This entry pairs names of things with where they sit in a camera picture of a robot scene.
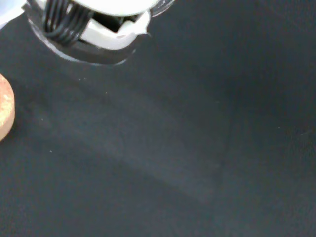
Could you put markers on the clear plastic funnel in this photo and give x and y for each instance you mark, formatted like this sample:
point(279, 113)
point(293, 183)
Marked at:
point(8, 11)

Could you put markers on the black cloth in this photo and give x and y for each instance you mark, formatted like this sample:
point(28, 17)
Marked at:
point(158, 148)

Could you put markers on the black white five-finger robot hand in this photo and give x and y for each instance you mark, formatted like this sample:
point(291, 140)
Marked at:
point(111, 37)

